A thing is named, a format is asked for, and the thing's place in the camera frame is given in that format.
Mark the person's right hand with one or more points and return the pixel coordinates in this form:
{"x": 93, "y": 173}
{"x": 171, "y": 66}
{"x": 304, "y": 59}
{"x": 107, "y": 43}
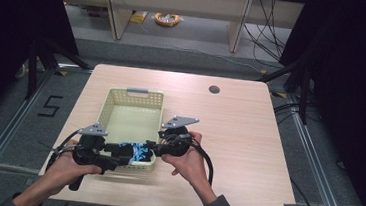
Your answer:
{"x": 187, "y": 165}

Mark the blue camouflage fingerless glove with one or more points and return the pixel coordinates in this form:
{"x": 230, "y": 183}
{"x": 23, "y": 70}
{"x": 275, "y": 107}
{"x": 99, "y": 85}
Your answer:
{"x": 139, "y": 153}

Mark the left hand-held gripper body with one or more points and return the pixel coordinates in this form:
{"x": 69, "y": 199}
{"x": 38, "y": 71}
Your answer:
{"x": 88, "y": 150}

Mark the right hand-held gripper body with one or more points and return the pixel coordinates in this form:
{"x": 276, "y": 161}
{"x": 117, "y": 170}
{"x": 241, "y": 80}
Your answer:
{"x": 174, "y": 144}

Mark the yellow packet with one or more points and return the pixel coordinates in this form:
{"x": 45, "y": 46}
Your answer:
{"x": 138, "y": 17}

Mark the black metal stand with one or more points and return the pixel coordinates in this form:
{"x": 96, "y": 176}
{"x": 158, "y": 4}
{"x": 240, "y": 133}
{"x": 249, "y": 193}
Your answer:
{"x": 35, "y": 66}
{"x": 301, "y": 90}

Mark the person's left hand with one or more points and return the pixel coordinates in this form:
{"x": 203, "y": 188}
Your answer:
{"x": 64, "y": 169}

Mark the grey round table grommet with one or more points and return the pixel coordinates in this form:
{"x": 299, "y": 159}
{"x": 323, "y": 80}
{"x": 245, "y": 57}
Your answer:
{"x": 214, "y": 89}

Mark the aluminium floor rail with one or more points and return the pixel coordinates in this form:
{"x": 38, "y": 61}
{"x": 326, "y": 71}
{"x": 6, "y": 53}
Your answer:
{"x": 316, "y": 168}
{"x": 8, "y": 128}

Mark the black curtain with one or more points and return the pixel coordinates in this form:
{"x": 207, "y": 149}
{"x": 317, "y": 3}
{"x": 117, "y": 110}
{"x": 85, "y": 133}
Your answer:
{"x": 357, "y": 81}
{"x": 13, "y": 34}

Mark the pale yellow perforated plastic basket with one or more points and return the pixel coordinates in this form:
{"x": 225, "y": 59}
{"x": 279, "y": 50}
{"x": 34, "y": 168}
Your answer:
{"x": 132, "y": 118}

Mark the white desk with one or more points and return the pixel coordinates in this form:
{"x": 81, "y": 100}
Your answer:
{"x": 179, "y": 2}

